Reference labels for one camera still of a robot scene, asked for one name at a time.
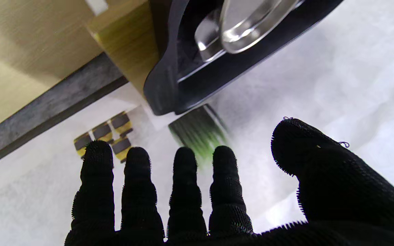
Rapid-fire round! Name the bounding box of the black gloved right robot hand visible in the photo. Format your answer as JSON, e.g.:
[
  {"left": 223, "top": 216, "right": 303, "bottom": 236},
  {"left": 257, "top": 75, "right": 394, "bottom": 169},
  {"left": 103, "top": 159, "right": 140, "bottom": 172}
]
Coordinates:
[{"left": 64, "top": 117, "right": 394, "bottom": 246}]

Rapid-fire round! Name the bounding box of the large black baking tray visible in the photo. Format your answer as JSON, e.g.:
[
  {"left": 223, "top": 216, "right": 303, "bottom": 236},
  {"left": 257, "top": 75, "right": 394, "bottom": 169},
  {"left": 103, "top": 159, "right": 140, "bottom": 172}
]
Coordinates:
[{"left": 143, "top": 0, "right": 344, "bottom": 116}]

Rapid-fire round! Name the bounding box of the kidney-shaped steel dish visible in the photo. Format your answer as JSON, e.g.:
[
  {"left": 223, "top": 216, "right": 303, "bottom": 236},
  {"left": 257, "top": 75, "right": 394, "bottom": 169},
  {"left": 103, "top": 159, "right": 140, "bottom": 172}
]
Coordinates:
[{"left": 220, "top": 0, "right": 302, "bottom": 54}]

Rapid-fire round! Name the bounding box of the potted grass plant white pot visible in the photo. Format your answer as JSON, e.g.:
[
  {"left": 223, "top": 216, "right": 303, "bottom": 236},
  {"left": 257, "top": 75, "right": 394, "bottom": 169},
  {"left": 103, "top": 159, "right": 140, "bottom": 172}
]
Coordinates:
[{"left": 139, "top": 104, "right": 230, "bottom": 164}]

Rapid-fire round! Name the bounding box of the yellow black spice jar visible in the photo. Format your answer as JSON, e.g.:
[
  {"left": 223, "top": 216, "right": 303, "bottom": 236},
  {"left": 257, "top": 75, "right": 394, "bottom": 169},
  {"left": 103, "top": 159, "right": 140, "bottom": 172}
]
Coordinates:
[
  {"left": 74, "top": 132, "right": 93, "bottom": 158},
  {"left": 110, "top": 111, "right": 133, "bottom": 138},
  {"left": 111, "top": 137, "right": 132, "bottom": 163},
  {"left": 92, "top": 122, "right": 114, "bottom": 144}
]

